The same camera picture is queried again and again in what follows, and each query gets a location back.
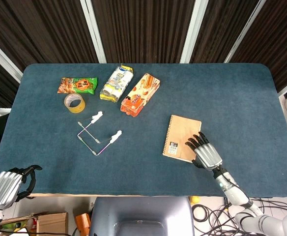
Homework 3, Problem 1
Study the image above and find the blue felt table mat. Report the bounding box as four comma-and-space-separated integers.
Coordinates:
0, 62, 287, 198

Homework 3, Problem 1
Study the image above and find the clear packing tape roll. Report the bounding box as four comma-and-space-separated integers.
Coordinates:
64, 93, 86, 114

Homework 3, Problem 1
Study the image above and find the green orange snack bag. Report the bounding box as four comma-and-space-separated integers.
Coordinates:
57, 77, 98, 95

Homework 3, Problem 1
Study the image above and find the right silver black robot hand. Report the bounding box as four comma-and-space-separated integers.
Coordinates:
185, 131, 223, 172

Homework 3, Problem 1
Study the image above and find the brown kraft spiral notebook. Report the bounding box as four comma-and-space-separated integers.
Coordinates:
162, 114, 202, 163

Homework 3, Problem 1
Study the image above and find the brown cardboard box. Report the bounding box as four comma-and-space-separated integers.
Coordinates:
36, 211, 69, 236

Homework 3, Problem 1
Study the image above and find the black floor cable bundle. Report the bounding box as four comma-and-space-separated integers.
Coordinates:
191, 196, 287, 236

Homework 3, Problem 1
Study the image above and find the green yellow package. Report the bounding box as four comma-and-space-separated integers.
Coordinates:
1, 218, 34, 232

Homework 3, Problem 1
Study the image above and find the grey robot base body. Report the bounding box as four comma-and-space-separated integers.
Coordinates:
88, 196, 195, 236

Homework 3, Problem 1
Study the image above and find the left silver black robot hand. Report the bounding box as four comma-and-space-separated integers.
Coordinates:
0, 165, 43, 211

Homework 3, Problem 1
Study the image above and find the orange biscuit box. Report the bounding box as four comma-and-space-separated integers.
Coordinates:
120, 72, 161, 118

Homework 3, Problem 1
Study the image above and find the orange plastic object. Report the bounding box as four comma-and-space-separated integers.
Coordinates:
75, 213, 91, 236

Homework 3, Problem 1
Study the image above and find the white yellow roll pack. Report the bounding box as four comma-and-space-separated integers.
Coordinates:
99, 63, 134, 103

